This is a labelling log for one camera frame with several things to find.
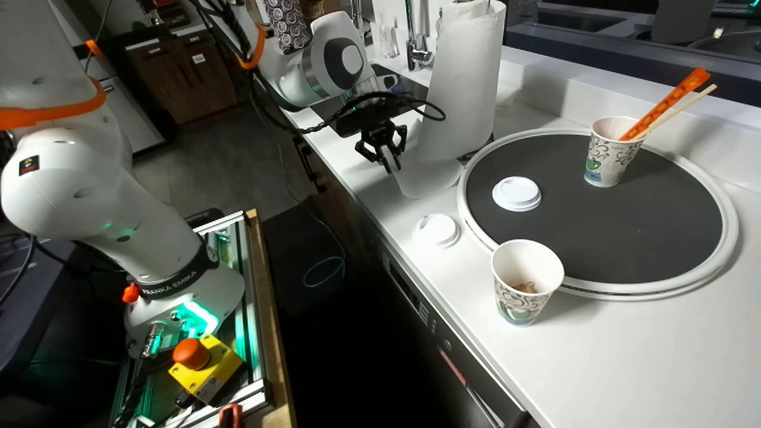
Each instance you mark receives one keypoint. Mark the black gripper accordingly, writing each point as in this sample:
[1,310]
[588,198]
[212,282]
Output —
[381,136]

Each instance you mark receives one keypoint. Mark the white paper towel sheet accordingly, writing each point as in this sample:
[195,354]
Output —
[429,179]

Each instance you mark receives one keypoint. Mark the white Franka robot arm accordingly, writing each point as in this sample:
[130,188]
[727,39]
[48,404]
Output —
[79,192]

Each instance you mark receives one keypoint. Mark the white plastic cup lid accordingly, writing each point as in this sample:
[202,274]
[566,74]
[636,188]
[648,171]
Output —
[517,194]
[435,230]

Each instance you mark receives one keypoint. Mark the white paper towel roll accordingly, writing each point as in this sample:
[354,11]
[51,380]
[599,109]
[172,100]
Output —
[466,79]

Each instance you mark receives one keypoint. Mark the patterned paper cup brown residue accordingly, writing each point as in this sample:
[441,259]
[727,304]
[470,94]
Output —
[523,298]

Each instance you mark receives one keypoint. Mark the patterned paper cup with chopsticks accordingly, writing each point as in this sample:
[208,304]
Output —
[607,162]

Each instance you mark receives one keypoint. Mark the chrome faucet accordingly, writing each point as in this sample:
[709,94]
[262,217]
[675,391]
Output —
[416,39]

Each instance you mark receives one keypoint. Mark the dark under-counter cabinet front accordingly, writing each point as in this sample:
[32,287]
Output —
[381,357]

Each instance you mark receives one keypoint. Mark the wooden board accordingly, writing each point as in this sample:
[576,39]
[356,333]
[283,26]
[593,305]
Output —
[264,317]

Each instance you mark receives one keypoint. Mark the brown wooden cabinet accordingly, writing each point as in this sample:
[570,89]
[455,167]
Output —
[180,79]

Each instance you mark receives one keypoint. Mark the round black tray white rim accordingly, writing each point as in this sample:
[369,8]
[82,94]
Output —
[618,230]

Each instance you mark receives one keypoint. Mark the white appliance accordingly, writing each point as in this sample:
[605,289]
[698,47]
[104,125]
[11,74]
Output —
[126,128]

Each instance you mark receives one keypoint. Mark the yellow emergency stop box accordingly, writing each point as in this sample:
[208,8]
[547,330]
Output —
[210,375]

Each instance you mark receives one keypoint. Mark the orange chopstick sleeve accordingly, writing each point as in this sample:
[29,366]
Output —
[668,98]

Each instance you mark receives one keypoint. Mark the plain wooden chopstick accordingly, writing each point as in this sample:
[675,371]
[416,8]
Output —
[689,100]

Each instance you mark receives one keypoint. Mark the aluminium robot stand frame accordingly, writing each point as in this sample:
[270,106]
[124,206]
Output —
[236,247]

